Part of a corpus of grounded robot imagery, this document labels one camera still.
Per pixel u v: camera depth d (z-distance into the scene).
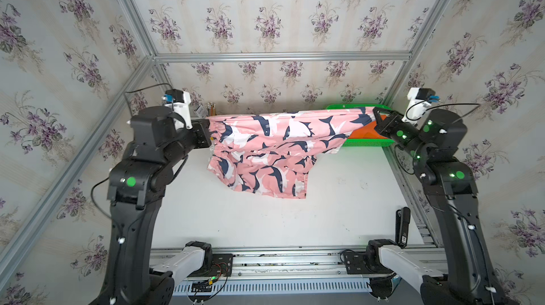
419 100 0.49
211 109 1.01
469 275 0.36
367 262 0.72
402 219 0.81
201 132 0.47
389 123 0.51
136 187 0.33
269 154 0.78
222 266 0.72
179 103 0.45
